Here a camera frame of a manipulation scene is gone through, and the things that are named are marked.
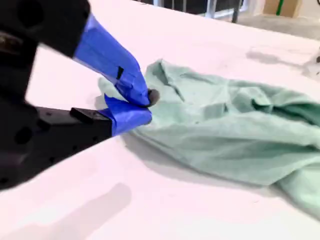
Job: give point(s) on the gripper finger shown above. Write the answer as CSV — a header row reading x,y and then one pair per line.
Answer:
x,y
112,62
82,130

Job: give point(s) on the pale green T-shirt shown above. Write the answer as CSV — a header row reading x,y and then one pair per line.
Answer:
x,y
225,140

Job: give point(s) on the cardboard box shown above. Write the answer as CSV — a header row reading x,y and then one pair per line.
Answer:
x,y
287,7

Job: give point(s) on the grey metal frame leg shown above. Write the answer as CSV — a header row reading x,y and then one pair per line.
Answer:
x,y
235,12

